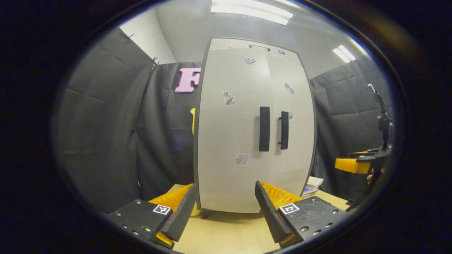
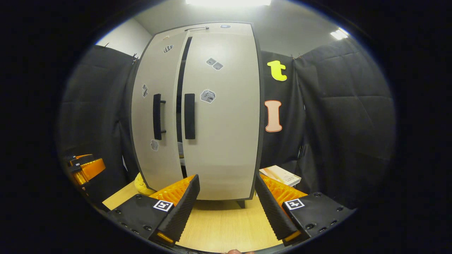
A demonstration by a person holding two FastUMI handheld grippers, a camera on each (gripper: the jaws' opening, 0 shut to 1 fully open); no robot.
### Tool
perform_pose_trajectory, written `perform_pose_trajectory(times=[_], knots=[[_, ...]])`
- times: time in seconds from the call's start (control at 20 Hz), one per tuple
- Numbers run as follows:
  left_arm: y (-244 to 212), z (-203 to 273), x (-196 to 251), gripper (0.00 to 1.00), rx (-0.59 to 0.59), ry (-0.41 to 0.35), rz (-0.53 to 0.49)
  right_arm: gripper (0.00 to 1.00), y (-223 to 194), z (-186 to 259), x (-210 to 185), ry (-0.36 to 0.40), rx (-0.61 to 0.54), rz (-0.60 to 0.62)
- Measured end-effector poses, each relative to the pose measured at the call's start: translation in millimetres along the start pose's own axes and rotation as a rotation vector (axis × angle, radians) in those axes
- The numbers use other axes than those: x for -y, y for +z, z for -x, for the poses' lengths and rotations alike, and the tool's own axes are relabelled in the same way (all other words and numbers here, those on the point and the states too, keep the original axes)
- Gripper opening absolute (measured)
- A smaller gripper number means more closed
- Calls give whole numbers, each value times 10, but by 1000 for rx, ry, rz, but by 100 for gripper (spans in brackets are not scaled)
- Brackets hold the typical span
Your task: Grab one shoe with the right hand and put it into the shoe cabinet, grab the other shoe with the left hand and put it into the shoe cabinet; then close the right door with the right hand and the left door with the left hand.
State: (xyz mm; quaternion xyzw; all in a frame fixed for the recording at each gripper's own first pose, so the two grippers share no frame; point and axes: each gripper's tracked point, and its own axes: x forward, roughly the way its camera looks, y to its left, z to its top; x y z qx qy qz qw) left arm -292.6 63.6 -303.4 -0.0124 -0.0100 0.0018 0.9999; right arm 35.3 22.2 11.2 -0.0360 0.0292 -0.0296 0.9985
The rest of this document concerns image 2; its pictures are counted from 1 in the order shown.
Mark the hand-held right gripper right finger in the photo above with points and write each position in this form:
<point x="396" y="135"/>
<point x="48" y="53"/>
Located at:
<point x="273" y="211"/>

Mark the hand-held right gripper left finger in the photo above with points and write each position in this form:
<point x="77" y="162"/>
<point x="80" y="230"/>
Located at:
<point x="182" y="211"/>

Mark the white and tan box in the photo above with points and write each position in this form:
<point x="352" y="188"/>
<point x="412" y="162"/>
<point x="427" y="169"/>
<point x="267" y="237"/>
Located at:
<point x="279" y="174"/>

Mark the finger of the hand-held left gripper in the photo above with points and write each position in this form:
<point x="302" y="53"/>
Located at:
<point x="91" y="169"/>
<point x="81" y="157"/>

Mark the white cabinet door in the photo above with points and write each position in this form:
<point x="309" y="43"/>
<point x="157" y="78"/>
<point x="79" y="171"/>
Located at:
<point x="155" y="70"/>
<point x="226" y="141"/>

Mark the black backdrop cloth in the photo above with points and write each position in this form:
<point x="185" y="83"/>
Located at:
<point x="293" y="116"/>

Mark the yellow soft object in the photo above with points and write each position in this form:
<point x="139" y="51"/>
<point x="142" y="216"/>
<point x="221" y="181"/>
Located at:
<point x="141" y="187"/>

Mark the small ceiling light panel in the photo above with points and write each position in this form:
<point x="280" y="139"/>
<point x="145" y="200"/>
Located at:
<point x="339" y="34"/>

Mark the white shoe cabinet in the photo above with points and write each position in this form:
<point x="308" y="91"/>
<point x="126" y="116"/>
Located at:
<point x="240" y="27"/>

